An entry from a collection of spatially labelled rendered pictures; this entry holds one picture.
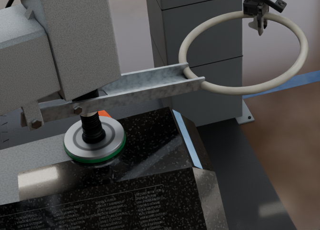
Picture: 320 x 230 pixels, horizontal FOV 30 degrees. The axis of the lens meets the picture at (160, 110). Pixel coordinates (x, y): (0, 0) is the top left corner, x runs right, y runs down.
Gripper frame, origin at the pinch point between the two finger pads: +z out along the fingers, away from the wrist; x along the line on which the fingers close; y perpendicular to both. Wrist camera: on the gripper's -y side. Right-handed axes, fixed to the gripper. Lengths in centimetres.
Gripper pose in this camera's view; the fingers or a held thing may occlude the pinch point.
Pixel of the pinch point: (264, 29)
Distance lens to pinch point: 251.4
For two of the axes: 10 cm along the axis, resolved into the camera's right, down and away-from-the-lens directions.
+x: -4.6, 6.4, -6.2
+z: 1.5, 7.4, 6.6
